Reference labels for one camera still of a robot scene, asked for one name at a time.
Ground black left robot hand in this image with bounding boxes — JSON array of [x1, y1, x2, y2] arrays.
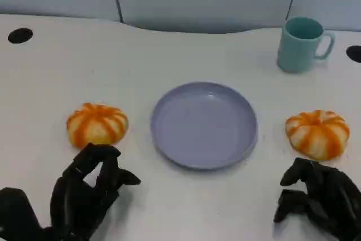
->
[[50, 142, 142, 241]]

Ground lilac plate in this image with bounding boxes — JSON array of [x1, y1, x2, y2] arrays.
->
[[150, 81, 259, 171]]

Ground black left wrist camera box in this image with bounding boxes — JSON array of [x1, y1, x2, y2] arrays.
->
[[0, 187, 43, 241]]

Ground pale green mug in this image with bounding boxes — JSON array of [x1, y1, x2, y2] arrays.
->
[[277, 16, 336, 74]]

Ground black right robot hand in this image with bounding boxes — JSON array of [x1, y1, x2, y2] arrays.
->
[[272, 158, 361, 241]]

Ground orange and white bread roll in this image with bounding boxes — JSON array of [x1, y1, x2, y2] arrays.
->
[[66, 102, 130, 149], [285, 109, 351, 160]]

